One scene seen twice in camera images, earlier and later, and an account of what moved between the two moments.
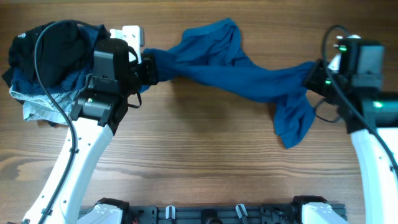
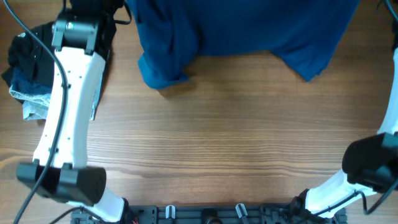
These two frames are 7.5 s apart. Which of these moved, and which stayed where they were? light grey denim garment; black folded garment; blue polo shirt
Moved: blue polo shirt
Stayed: light grey denim garment; black folded garment
